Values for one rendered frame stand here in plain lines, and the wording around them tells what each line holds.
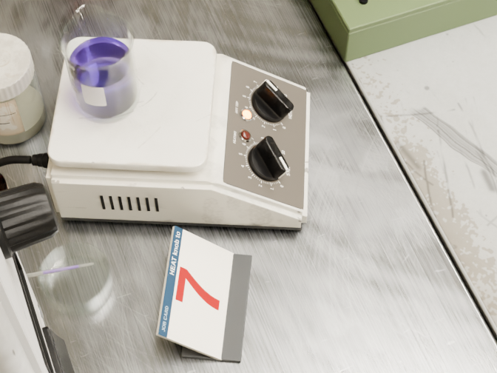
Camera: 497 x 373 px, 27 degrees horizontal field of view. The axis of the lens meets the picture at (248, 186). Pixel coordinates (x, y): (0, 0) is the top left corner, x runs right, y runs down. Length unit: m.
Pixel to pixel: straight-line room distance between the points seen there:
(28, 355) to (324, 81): 0.71
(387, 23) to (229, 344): 0.32
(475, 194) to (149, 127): 0.28
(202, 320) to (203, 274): 0.04
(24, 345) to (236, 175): 0.57
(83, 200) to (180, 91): 0.11
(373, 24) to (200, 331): 0.31
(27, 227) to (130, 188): 0.55
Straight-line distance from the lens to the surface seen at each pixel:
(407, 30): 0.94
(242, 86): 0.84
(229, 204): 0.80
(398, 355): 0.80
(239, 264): 0.82
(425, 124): 0.90
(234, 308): 0.80
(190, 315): 0.77
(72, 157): 0.78
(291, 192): 0.81
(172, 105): 0.80
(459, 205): 0.86
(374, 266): 0.83
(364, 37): 0.92
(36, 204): 0.24
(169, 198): 0.79
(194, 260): 0.79
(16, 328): 0.22
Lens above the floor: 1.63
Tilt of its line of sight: 58 degrees down
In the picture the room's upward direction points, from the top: straight up
